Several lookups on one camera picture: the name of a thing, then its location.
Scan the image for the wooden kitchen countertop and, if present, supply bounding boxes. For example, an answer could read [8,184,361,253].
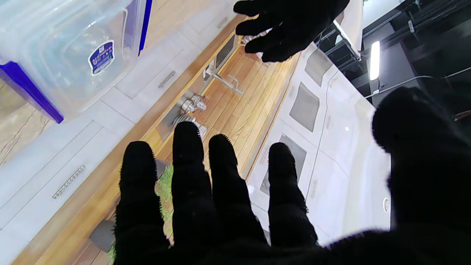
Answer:
[11,15,301,265]

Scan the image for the dark kitchen sink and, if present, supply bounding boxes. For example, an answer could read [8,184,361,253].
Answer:
[215,35,240,71]

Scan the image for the white oven with dark windows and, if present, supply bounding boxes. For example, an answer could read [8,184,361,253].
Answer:
[246,43,393,246]

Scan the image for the thin white cable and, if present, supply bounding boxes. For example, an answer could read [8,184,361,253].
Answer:
[364,66,471,99]

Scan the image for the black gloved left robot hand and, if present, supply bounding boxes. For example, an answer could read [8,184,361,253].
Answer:
[234,0,350,63]

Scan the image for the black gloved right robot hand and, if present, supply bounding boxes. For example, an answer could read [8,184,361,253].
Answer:
[112,86,471,265]

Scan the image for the clear plastic crate blue clips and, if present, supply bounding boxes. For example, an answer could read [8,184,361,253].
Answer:
[0,0,153,124]

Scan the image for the steel kitchen faucet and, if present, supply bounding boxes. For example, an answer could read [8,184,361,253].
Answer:
[203,63,244,96]

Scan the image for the bright tube light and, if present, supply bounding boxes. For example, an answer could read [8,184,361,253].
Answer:
[370,40,381,81]

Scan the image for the black studio frame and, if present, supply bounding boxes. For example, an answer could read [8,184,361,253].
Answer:
[316,0,471,123]

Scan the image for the grey base cabinets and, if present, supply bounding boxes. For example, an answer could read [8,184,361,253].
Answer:
[0,0,240,265]

